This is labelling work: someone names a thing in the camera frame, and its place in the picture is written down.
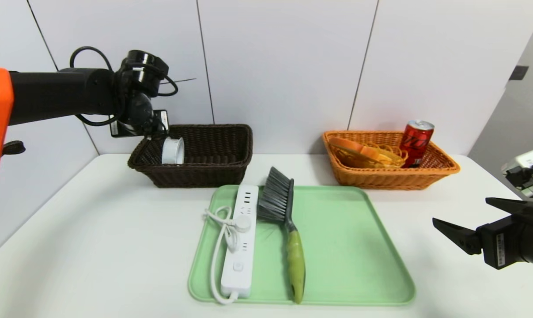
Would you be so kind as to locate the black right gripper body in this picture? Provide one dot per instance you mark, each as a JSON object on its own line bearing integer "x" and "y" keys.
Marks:
{"x": 496, "y": 244}

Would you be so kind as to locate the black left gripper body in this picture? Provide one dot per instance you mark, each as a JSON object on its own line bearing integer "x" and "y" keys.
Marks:
{"x": 139, "y": 123}

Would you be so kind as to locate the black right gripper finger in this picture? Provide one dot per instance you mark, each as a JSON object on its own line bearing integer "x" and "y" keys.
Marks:
{"x": 465, "y": 238}
{"x": 513, "y": 206}

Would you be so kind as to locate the white tape roll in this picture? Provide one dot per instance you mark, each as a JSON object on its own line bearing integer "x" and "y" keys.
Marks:
{"x": 171, "y": 152}

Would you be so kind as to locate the small yellow wicker bread tray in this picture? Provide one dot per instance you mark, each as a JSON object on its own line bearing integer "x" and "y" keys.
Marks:
{"x": 394, "y": 159}

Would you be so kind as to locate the red soda can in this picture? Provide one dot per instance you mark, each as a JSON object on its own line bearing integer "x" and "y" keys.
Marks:
{"x": 414, "y": 143}

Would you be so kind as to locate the slice of white bread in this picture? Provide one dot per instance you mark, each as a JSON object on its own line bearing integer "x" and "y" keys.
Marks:
{"x": 359, "y": 150}

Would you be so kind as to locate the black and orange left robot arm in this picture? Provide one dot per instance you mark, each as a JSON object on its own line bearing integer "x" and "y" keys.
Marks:
{"x": 63, "y": 92}

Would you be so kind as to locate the orange wicker basket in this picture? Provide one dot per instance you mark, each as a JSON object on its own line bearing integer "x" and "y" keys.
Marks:
{"x": 425, "y": 176}

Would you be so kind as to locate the dark brown wicker basket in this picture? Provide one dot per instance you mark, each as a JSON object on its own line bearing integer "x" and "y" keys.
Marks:
{"x": 213, "y": 172}

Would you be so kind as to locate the light green plastic tray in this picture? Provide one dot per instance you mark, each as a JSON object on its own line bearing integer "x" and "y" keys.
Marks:
{"x": 345, "y": 247}

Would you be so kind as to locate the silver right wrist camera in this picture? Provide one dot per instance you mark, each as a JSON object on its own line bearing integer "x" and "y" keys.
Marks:
{"x": 529, "y": 161}

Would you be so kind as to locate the dark wall plate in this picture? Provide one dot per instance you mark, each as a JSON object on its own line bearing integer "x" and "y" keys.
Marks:
{"x": 518, "y": 73}

